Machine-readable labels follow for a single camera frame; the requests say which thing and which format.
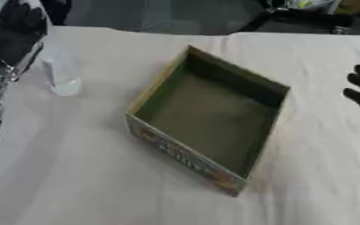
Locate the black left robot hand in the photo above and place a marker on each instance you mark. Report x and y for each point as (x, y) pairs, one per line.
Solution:
(11, 38)

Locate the cardboard box green inside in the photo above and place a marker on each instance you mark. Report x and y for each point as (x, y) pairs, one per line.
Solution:
(208, 117)

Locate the black chair base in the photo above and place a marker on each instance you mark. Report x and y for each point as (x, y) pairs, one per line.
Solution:
(311, 19)

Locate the pale bag with yellow print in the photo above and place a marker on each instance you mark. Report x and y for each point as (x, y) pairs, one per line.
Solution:
(311, 4)

